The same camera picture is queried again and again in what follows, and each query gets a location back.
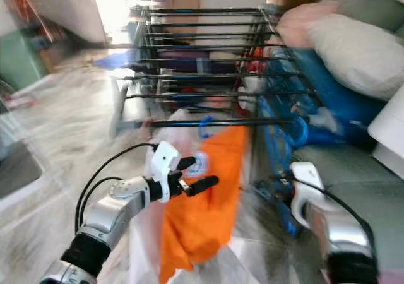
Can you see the black metal drying rack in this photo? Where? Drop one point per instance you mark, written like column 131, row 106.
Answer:
column 252, row 122

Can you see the green panel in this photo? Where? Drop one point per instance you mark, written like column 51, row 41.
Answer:
column 19, row 60

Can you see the pink pillow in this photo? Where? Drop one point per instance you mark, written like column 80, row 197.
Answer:
column 300, row 22

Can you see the grey leather sofa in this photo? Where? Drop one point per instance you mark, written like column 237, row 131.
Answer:
column 341, row 164

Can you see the blue sheet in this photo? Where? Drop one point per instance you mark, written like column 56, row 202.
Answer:
column 341, row 101

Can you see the pink paper sheet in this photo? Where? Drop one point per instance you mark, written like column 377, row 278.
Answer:
column 392, row 278

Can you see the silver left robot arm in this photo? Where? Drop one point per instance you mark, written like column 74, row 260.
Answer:
column 113, row 214

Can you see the blue plastic hanger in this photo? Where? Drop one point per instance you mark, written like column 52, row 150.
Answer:
column 304, row 136
column 202, row 129

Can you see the white cardboard box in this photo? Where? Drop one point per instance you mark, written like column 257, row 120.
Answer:
column 388, row 139

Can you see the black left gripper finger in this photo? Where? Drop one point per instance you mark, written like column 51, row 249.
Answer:
column 186, row 163
column 205, row 185

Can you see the blue floor mat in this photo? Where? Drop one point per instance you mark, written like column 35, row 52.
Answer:
column 117, row 60

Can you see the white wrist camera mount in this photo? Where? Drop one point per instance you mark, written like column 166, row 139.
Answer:
column 306, row 195
column 164, row 161

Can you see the orange shirt with badge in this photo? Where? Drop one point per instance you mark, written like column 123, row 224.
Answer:
column 202, row 227

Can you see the cream pillow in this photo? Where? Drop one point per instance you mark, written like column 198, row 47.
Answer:
column 360, row 53

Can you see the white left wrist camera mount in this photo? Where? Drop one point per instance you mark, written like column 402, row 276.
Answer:
column 164, row 161

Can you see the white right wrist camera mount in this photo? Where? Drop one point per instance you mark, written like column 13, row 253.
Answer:
column 306, row 195

